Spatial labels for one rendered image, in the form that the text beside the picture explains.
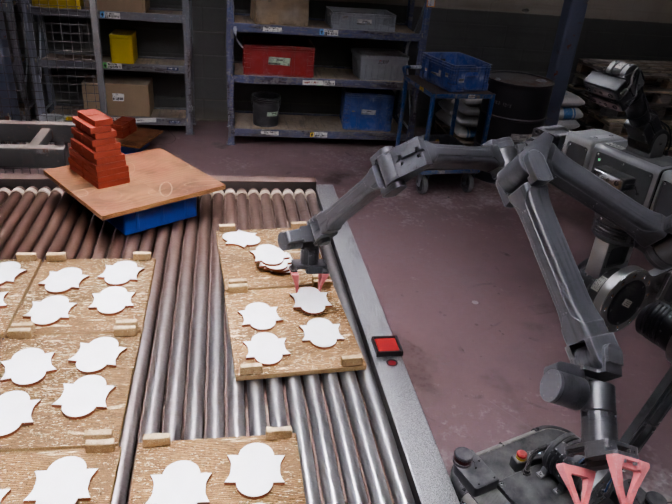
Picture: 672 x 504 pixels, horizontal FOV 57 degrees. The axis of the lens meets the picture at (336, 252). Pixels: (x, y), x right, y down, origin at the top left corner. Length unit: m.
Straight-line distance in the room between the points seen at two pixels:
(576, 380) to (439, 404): 1.96
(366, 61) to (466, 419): 3.92
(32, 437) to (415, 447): 0.86
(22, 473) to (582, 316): 1.14
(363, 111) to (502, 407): 3.81
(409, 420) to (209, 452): 0.49
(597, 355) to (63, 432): 1.12
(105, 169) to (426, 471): 1.58
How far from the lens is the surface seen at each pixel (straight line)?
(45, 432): 1.56
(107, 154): 2.42
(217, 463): 1.42
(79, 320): 1.89
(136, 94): 6.33
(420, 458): 1.50
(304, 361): 1.68
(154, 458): 1.45
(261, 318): 1.82
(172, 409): 1.58
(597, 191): 1.36
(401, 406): 1.61
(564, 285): 1.19
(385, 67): 6.15
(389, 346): 1.78
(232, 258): 2.14
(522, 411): 3.15
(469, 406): 3.08
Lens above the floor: 1.98
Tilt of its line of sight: 28 degrees down
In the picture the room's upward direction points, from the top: 5 degrees clockwise
